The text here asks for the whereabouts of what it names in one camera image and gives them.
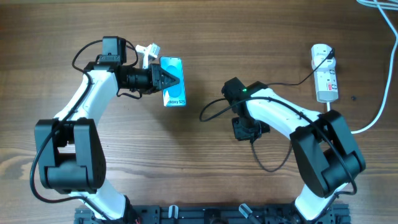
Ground blue Galaxy smartphone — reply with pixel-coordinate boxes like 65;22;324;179
160;57;187;107

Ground black charger cable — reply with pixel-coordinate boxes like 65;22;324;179
248;48;336;173

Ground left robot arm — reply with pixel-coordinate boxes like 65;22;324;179
29;36;186;223

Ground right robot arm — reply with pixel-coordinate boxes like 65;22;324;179
221;77;366;223

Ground white power strip socket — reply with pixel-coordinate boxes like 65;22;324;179
313;69;338;103

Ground white charger plug adapter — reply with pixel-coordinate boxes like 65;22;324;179
311;44;336;72

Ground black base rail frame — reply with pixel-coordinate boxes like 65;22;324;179
73;203;351;224

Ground white power strip cord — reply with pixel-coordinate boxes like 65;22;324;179
325;0;398;135

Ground white cables top right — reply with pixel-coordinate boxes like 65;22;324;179
356;0;398;11

